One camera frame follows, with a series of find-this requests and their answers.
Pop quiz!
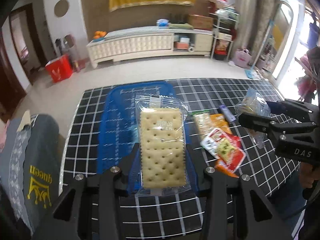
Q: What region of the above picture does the purple snack packet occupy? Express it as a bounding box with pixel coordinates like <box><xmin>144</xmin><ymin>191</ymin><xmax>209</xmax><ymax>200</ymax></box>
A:
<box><xmin>219</xmin><ymin>105</ymin><xmax>236</xmax><ymax>123</ymax></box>

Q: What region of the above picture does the red white snack packet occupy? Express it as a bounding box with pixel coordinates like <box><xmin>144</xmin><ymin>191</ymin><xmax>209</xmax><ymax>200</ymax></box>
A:
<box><xmin>200</xmin><ymin>128</ymin><xmax>246</xmax><ymax>173</ymax></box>

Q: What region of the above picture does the yellow orange snack packet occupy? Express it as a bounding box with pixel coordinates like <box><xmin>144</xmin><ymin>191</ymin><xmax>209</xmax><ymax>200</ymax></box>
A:
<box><xmin>210</xmin><ymin>114</ymin><xmax>232</xmax><ymax>135</ymax></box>

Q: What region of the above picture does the black white grid tablecloth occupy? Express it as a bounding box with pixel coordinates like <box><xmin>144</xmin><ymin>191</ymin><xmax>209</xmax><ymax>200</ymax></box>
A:
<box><xmin>60</xmin><ymin>79</ymin><xmax>299</xmax><ymax>239</ymax></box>

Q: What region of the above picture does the cardboard box on cabinet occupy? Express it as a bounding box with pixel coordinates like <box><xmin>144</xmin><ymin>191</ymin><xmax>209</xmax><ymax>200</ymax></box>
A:
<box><xmin>188</xmin><ymin>15</ymin><xmax>213</xmax><ymax>31</ymax></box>

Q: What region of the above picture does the beige cracker snack packet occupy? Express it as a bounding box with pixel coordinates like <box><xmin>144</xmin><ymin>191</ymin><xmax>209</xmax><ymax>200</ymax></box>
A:
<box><xmin>192</xmin><ymin>111</ymin><xmax>214</xmax><ymax>138</ymax></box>

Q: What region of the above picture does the white metal shelf rack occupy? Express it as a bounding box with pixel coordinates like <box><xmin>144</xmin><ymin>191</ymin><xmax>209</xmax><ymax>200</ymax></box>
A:
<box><xmin>208</xmin><ymin>0</ymin><xmax>240</xmax><ymax>61</ymax></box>

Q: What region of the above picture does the blue plastic basket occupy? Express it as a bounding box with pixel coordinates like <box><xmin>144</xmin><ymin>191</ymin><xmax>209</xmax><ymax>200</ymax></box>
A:
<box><xmin>96</xmin><ymin>81</ymin><xmax>201</xmax><ymax>196</ymax></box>

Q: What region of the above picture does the dark queen print garment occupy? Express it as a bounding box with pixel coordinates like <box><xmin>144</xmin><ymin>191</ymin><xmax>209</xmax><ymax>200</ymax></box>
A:
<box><xmin>17</xmin><ymin>114</ymin><xmax>61</xmax><ymax>232</ymax></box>

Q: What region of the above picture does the red paper bag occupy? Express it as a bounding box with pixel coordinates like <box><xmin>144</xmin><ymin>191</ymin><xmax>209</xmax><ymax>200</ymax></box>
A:
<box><xmin>45</xmin><ymin>55</ymin><xmax>73</xmax><ymax>83</ymax></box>

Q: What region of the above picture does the cracker packet clear wrapper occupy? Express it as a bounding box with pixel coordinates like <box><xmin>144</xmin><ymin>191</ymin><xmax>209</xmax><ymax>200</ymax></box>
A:
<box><xmin>135</xmin><ymin>93</ymin><xmax>190</xmax><ymax>197</ymax></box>

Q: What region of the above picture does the plate of oranges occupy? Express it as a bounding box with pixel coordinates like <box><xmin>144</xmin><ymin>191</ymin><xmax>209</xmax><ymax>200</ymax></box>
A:
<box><xmin>93</xmin><ymin>31</ymin><xmax>107</xmax><ymax>41</ymax></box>

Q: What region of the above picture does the white television cabinet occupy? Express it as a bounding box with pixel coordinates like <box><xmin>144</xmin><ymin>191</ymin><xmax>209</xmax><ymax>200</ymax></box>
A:
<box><xmin>87</xmin><ymin>26</ymin><xmax>214</xmax><ymax>68</ymax></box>

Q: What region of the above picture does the light blue cartoon snack packet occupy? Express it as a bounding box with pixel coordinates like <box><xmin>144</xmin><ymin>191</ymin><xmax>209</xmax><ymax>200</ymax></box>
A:
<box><xmin>235</xmin><ymin>88</ymin><xmax>271</xmax><ymax>149</ymax></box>

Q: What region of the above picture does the standing air conditioner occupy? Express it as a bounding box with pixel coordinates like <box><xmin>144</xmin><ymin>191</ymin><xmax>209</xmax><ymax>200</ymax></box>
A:
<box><xmin>233</xmin><ymin>0</ymin><xmax>258</xmax><ymax>49</ymax></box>

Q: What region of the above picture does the blue tissue box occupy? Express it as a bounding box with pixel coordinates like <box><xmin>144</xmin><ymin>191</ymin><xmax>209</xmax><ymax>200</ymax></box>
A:
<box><xmin>156</xmin><ymin>19</ymin><xmax>169</xmax><ymax>28</ymax></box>

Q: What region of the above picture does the grey lace blanket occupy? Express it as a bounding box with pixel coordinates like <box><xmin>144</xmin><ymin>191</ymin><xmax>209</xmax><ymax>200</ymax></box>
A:
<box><xmin>1</xmin><ymin>119</ymin><xmax>31</xmax><ymax>224</ymax></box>

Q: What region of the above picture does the pink tote bag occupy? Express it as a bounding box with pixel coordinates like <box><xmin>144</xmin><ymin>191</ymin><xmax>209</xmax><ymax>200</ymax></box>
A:
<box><xmin>232</xmin><ymin>48</ymin><xmax>252</xmax><ymax>68</ymax></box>

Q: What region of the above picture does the person's right hand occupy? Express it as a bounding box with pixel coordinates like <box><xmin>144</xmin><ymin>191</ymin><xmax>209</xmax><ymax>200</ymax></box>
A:
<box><xmin>299</xmin><ymin>163</ymin><xmax>320</xmax><ymax>189</ymax></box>

